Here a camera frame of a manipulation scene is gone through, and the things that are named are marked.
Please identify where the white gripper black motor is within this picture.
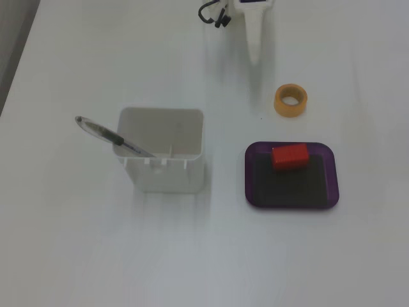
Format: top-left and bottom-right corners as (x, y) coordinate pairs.
(234, 0), (275, 65)

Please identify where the red ribbed cube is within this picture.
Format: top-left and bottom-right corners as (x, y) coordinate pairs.
(270, 143), (310, 173)

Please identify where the white plastic box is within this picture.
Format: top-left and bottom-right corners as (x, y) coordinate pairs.
(111, 107), (205, 194)

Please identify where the yellow tape roll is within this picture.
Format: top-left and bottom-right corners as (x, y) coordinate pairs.
(274, 83), (308, 118)

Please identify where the purple metal tray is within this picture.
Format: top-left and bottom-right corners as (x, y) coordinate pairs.
(244, 141), (340, 210)

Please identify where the clear black ballpoint pen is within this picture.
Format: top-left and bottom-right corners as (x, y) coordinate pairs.
(74, 115), (157, 159)

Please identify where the small black camera module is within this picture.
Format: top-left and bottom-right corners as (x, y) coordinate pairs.
(214, 8), (231, 29)

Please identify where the black camera cable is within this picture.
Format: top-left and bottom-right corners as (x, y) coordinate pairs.
(197, 0), (224, 25)

